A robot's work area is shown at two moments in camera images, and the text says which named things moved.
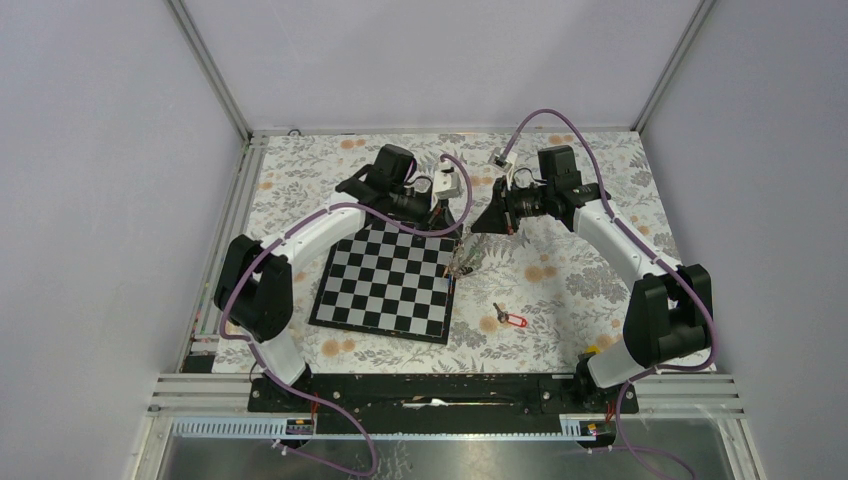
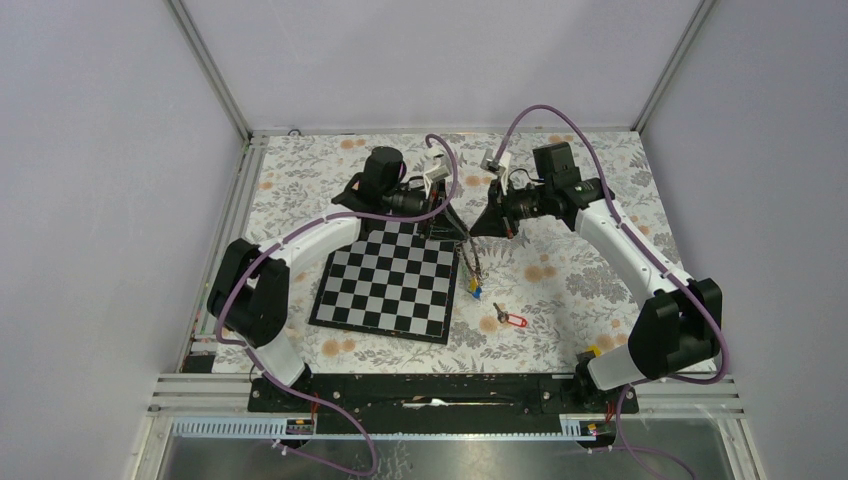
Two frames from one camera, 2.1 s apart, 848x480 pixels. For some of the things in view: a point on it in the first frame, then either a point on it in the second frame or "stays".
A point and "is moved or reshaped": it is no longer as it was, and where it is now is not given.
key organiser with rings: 466,258 is moved or reshaped
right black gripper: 501,217 stays
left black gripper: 442,218 stays
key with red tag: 511,319 stays
